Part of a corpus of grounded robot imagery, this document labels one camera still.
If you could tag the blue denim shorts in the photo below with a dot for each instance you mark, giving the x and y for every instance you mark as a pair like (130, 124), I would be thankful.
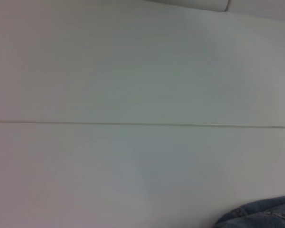
(270, 213)

